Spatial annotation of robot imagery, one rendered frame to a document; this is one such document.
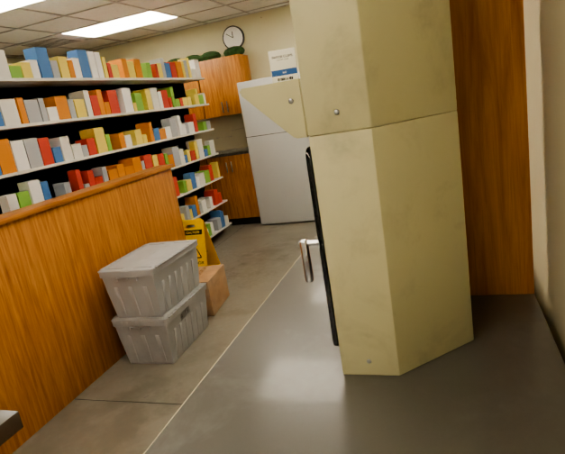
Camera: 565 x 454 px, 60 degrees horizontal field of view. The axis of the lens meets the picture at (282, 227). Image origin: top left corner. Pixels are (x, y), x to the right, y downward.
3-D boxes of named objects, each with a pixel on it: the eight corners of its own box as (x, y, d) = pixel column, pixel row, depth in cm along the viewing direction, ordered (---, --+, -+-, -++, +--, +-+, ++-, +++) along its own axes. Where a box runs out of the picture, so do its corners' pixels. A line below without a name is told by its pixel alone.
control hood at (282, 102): (341, 122, 116) (336, 77, 113) (308, 137, 86) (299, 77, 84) (296, 128, 119) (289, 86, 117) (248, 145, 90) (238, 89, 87)
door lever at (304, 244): (329, 283, 97) (332, 278, 100) (323, 237, 95) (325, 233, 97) (303, 284, 99) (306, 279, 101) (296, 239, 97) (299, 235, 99)
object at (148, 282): (207, 281, 354) (198, 238, 346) (165, 319, 299) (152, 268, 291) (158, 284, 368) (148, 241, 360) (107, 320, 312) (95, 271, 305)
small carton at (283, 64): (298, 81, 98) (293, 49, 96) (298, 80, 93) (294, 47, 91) (273, 86, 98) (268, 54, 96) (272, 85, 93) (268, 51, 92)
